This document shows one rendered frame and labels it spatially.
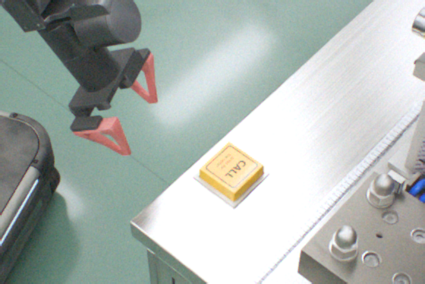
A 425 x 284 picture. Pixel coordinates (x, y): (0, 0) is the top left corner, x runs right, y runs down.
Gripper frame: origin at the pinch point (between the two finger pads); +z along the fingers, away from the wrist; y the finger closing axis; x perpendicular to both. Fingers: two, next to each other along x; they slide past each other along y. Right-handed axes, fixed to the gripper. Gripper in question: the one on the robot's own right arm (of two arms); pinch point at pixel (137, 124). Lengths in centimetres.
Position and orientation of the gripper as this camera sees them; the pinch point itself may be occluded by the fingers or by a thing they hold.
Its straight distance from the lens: 116.9
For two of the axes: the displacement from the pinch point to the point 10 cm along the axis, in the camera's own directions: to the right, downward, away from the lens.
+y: 3.3, -7.5, 5.8
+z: 4.7, 6.6, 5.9
